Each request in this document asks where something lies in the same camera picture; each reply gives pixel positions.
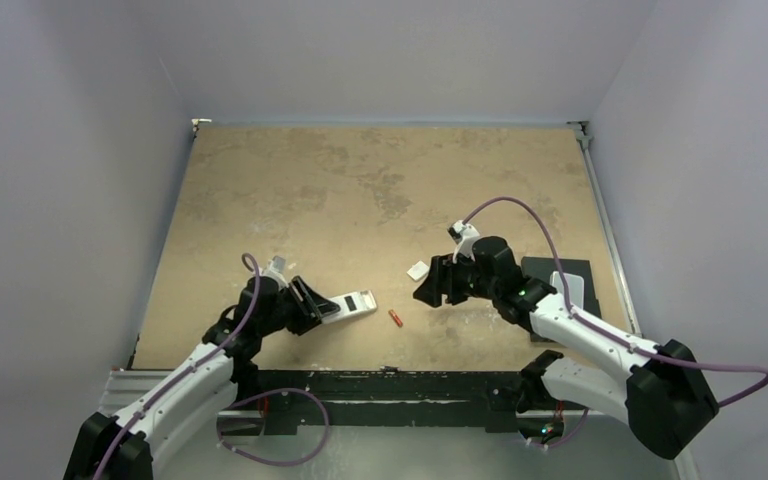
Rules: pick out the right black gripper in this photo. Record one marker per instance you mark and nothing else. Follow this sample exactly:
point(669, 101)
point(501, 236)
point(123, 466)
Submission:
point(448, 279)

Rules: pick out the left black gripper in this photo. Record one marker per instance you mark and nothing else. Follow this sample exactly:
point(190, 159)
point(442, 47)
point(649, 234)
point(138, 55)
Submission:
point(309, 309)

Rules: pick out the white battery cover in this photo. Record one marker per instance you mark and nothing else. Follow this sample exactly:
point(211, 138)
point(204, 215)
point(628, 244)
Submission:
point(418, 271)

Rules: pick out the white red remote control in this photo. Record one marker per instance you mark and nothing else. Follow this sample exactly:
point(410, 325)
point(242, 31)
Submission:
point(351, 305)

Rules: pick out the red AAA battery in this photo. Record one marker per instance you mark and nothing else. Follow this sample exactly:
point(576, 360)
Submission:
point(395, 317)

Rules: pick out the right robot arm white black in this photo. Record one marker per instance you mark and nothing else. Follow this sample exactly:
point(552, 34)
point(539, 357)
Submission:
point(653, 389)

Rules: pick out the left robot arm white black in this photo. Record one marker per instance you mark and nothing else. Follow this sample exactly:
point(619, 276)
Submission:
point(139, 440)

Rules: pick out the white device on box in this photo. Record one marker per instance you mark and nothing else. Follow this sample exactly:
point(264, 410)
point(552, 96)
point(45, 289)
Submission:
point(569, 288)

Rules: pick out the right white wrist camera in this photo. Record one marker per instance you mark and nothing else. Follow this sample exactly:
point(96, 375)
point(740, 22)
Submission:
point(464, 235)

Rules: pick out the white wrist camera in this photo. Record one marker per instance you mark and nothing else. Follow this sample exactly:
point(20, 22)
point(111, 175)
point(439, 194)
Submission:
point(464, 235)
point(274, 270)

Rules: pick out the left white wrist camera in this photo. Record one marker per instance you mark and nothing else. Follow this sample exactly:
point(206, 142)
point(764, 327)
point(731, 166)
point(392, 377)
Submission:
point(274, 270)

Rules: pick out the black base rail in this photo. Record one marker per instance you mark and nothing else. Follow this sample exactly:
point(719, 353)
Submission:
point(491, 400)

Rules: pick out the aluminium frame rail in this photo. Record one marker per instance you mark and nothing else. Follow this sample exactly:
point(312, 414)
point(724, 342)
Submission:
point(585, 140)

